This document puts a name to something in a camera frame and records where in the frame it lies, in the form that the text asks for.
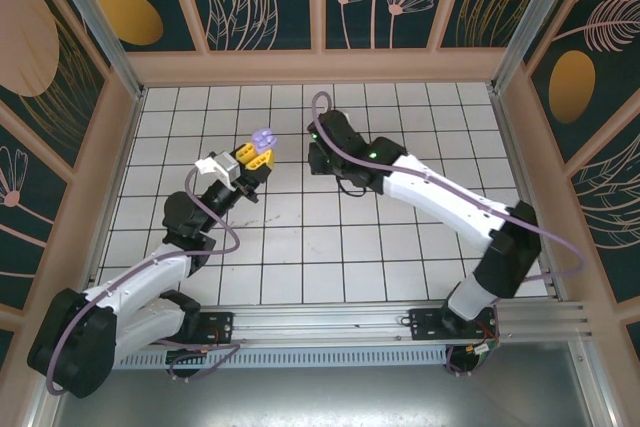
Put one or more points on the purple round earbud case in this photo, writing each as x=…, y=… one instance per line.
x=264, y=139

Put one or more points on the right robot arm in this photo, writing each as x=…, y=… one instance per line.
x=440, y=202

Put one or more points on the brushed metal base sheet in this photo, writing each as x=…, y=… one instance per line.
x=320, y=397

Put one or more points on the green circuit board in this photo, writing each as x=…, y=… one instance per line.
x=481, y=350

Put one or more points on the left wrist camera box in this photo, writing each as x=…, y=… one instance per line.
x=227, y=167

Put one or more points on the aluminium rail frame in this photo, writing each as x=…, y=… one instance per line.
x=320, y=319

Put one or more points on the aluminium corner post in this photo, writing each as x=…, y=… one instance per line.
x=535, y=17
x=95, y=27

